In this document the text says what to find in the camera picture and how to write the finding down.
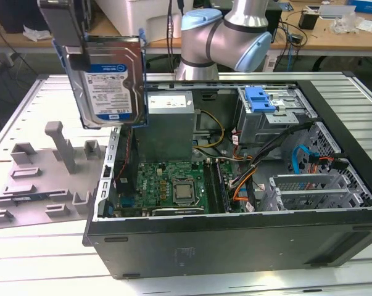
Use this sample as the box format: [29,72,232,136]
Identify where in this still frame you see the installed RAM stick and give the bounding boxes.
[215,160,233,213]

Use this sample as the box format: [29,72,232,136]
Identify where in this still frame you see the white plastic box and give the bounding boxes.
[96,0,186,44]

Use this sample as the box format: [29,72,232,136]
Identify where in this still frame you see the black cable bundle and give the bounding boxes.
[231,121,316,198]

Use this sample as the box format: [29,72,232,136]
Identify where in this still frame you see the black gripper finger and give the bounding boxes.
[37,0,91,72]

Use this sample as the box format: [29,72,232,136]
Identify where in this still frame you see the hard disk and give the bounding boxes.
[51,33,149,130]

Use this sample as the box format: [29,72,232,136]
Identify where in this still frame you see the grey power supply unit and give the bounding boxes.
[133,90,195,163]

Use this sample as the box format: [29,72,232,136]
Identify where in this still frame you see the crumpled white tissue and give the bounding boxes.
[22,23,53,43]

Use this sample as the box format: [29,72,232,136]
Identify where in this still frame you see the blue data wire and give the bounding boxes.
[292,144,321,183]

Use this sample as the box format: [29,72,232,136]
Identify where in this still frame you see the metal optical drive cage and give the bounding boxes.
[236,86,316,146]

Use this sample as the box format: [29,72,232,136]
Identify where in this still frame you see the orange yellow wire bundle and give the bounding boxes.
[231,175,260,202]

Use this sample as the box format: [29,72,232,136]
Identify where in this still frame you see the CPU socket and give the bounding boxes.
[172,178,199,207]

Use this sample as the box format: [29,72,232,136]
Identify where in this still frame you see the black graphics card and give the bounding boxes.
[151,207,205,216]

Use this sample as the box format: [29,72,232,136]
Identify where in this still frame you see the grey parts rack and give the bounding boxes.
[0,120,108,231]

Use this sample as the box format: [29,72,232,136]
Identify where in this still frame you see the wooden desk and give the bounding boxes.
[0,0,372,75]

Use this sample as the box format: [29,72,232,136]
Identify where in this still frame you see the silver CPU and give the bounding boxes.
[175,184,194,200]

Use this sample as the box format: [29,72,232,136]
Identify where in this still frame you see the green motherboard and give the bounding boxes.
[110,159,245,216]

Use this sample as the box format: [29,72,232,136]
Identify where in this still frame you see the metal disk bay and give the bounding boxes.
[259,172,368,213]

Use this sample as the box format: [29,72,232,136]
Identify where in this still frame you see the white flat box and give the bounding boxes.
[320,4,356,19]

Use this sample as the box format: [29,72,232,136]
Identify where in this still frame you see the black speaker box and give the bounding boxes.
[265,6,284,44]

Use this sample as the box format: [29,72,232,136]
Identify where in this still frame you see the clear plastic bags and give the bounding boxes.
[330,15,372,35]

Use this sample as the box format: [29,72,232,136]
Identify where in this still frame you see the thin black cable with connector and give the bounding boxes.
[167,0,175,72]

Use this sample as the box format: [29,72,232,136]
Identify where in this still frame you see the small black box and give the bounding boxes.
[298,10,321,30]

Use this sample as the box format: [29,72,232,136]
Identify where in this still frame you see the large black box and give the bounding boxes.
[0,0,96,35]

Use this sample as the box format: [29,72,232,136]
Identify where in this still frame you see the blue cardboard box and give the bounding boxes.
[347,0,372,13]

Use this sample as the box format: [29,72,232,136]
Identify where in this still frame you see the black open PC case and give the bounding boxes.
[82,71,372,280]

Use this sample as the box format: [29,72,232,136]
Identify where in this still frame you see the orange black power wire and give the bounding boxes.
[308,155,350,170]

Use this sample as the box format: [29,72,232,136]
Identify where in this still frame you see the blue plastic drive latch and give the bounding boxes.
[244,87,281,113]

